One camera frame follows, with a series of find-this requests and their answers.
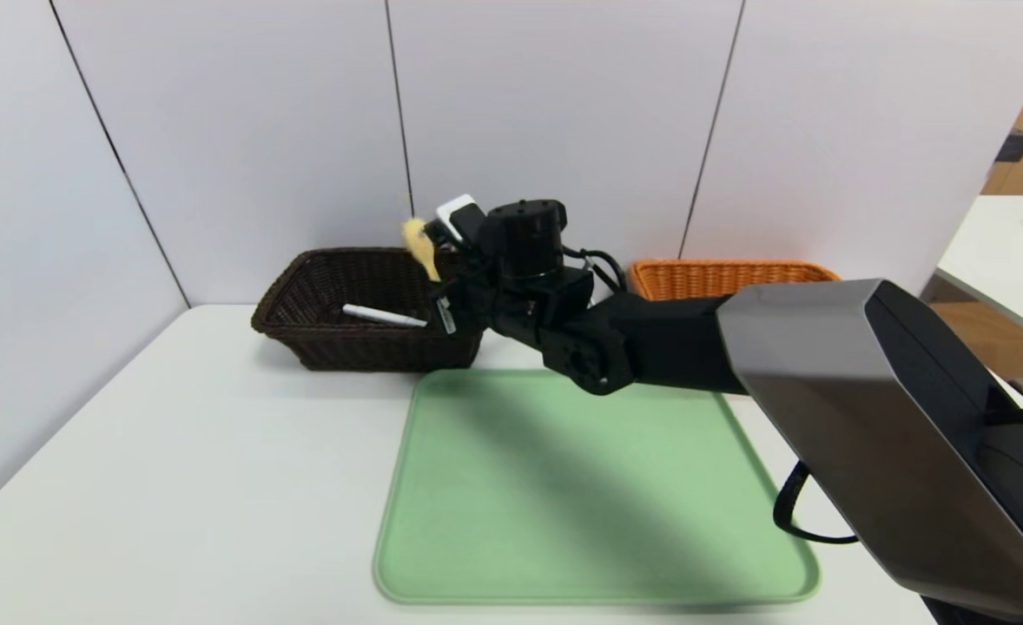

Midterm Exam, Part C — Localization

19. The light green plastic tray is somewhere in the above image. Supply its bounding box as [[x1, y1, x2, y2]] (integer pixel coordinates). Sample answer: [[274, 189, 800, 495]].
[[373, 369, 822, 606]]

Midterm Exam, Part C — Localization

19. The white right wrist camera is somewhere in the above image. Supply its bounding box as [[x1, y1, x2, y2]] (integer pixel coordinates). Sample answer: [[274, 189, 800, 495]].
[[436, 194, 486, 248]]

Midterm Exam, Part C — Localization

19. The black cable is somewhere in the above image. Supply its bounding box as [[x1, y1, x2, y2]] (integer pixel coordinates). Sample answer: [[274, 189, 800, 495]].
[[772, 460, 860, 545], [564, 246, 630, 292]]

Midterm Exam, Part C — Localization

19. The dark brown wicker basket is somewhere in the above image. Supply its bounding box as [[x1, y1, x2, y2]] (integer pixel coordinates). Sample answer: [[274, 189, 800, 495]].
[[251, 247, 497, 373]]

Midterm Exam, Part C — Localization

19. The orange wicker basket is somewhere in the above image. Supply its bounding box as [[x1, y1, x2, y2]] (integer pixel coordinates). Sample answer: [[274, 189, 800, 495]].
[[630, 259, 842, 302]]

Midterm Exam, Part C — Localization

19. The white marker pen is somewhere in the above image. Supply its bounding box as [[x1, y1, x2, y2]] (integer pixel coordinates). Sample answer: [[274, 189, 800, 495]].
[[341, 304, 430, 329]]

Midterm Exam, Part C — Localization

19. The beige spatula with green handle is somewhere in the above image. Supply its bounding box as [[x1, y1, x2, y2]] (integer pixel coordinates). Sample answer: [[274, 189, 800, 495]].
[[401, 217, 443, 283]]

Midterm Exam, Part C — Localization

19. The white side table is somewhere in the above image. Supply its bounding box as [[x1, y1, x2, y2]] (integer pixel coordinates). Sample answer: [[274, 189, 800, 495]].
[[937, 195, 1023, 341]]

